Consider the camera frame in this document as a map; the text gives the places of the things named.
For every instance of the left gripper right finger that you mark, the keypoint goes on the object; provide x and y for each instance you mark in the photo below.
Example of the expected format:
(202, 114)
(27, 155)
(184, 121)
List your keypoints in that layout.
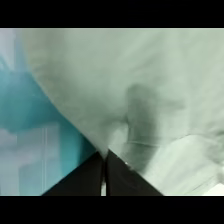
(126, 182)

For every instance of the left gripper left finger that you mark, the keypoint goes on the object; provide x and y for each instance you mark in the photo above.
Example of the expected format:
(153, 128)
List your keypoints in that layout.
(85, 181)

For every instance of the pale green garment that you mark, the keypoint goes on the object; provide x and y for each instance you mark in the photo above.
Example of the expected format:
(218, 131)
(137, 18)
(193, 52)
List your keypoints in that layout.
(133, 86)

